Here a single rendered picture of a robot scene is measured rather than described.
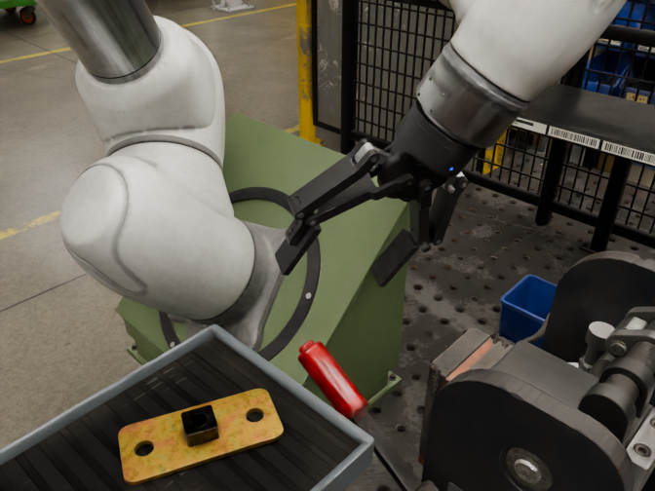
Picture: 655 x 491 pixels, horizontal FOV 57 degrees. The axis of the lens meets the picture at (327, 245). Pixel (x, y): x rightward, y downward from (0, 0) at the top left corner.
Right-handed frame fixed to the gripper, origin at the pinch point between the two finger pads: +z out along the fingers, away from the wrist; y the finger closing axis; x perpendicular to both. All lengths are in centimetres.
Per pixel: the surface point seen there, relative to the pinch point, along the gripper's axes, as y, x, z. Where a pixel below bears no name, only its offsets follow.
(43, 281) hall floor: -15, -134, 159
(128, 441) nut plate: 29.1, 23.1, -7.0
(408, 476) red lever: 12.7, 27.8, -9.2
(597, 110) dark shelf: -62, -30, -20
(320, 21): -127, -233, 52
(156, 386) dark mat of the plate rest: 26.7, 19.4, -6.6
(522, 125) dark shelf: -50, -32, -11
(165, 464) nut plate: 27.9, 25.1, -8.3
